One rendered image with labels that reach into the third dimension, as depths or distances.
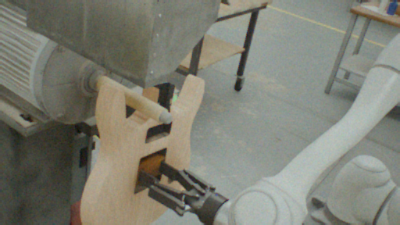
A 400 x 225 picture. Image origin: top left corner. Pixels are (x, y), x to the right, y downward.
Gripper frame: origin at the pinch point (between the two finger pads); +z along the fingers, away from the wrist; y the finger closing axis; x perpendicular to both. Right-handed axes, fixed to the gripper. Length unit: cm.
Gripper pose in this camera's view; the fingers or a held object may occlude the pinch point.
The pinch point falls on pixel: (152, 171)
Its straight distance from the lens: 103.5
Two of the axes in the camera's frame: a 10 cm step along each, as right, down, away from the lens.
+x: 2.4, -9.0, -3.7
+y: 5.6, -1.9, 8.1
